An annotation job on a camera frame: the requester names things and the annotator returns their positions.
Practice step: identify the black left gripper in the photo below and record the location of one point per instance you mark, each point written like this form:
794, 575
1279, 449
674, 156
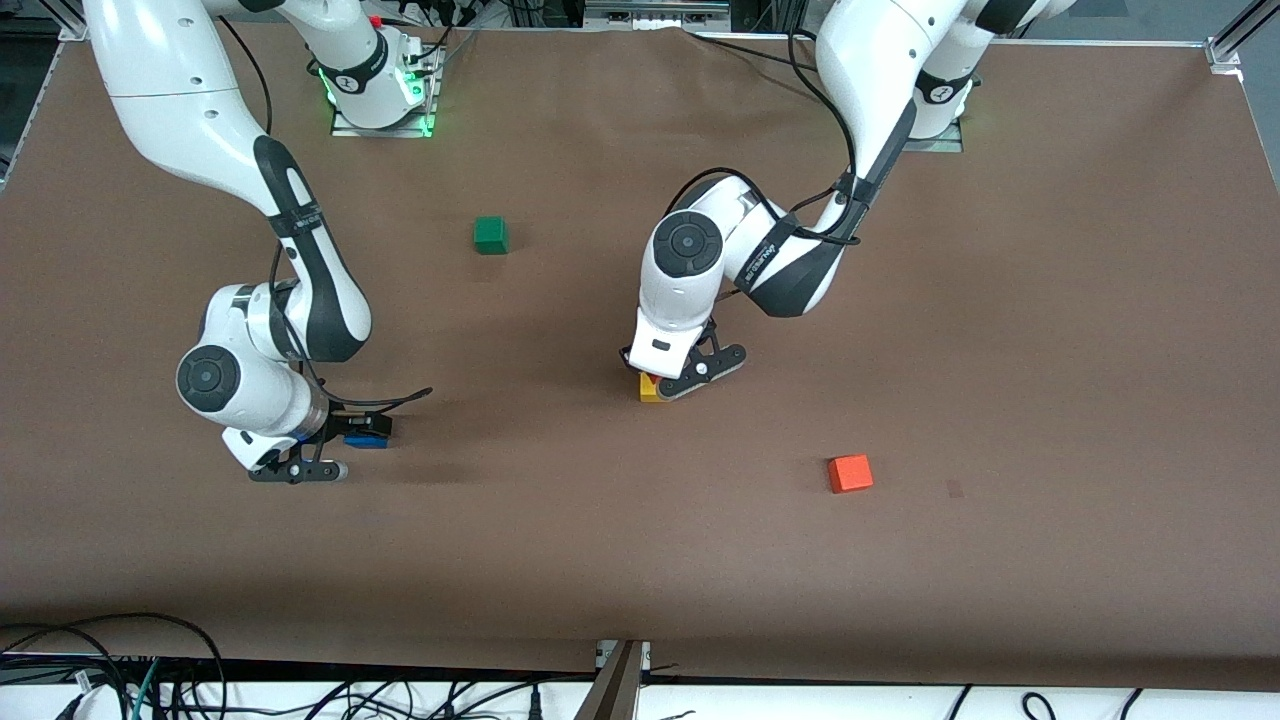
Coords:
623, 357

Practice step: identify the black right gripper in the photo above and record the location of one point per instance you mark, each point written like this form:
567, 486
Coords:
343, 424

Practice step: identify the blue block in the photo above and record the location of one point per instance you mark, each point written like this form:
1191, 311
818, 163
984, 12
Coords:
366, 442

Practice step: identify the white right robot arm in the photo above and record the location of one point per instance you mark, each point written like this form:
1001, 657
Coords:
180, 100

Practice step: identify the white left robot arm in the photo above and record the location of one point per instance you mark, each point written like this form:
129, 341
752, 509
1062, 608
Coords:
880, 60

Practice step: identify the yellow block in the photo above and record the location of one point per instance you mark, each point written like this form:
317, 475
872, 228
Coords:
648, 394

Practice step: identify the green block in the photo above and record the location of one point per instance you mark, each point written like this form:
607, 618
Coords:
490, 235

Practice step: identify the brown table cover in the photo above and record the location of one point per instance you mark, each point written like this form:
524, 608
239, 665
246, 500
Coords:
640, 560

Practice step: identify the orange block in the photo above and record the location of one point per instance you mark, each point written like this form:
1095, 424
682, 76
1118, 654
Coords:
850, 474

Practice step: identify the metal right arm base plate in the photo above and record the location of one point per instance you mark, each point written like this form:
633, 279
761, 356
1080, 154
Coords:
432, 100

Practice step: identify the grey aluminium post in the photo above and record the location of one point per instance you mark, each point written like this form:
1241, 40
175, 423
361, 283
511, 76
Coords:
612, 690

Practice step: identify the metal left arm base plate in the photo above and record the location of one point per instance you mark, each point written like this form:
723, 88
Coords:
945, 145

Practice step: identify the aluminium frame profile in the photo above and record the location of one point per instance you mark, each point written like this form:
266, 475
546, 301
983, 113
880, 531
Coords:
75, 22
1230, 45

